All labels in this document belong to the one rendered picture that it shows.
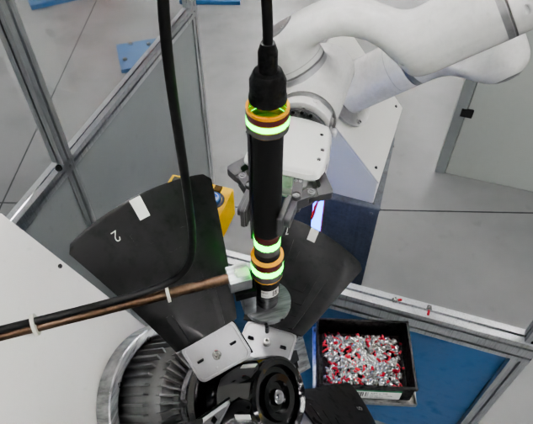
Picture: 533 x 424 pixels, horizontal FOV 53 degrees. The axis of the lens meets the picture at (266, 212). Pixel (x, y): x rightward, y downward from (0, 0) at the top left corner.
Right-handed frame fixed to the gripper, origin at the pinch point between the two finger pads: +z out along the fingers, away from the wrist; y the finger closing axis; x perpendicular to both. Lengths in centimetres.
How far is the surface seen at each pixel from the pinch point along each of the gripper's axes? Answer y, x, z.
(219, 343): 5.3, -25.2, 6.3
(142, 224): 19.0, -11.1, -1.4
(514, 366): -54, -78, -34
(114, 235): 22.0, -11.2, 1.6
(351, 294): -11, -66, -34
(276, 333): -1.1, -33.2, -2.0
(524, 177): -77, -144, -178
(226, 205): 21, -45, -36
